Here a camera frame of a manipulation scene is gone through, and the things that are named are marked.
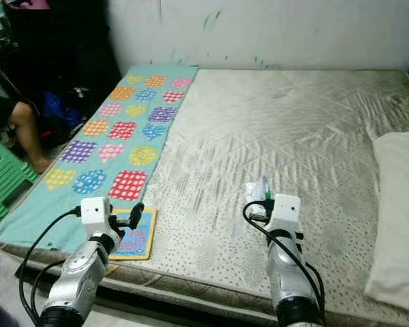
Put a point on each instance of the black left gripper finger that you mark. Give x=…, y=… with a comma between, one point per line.
x=138, y=214

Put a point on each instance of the blue bag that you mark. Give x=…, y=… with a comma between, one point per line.
x=60, y=109

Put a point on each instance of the turquoise blanket with colourful shapes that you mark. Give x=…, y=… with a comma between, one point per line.
x=41, y=204

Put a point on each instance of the white paper carton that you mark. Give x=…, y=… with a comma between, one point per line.
x=259, y=189

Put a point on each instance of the black bed frame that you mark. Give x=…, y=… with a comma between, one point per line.
x=163, y=303

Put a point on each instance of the stacked green plastic stools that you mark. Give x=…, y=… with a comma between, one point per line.
x=0, y=177

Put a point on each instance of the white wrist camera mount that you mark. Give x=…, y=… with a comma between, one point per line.
x=286, y=211
x=94, y=212

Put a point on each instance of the seated person in black shorts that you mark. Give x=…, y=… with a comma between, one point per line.
x=27, y=133

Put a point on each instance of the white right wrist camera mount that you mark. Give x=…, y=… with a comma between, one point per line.
x=286, y=211

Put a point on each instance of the grey quilted spotted mattress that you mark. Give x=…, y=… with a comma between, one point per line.
x=286, y=136

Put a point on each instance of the white pillow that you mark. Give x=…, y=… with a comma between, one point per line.
x=399, y=218

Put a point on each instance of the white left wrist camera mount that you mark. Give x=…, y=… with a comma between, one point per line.
x=94, y=212

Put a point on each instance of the yellow-edged blue children's book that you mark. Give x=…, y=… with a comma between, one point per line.
x=142, y=245

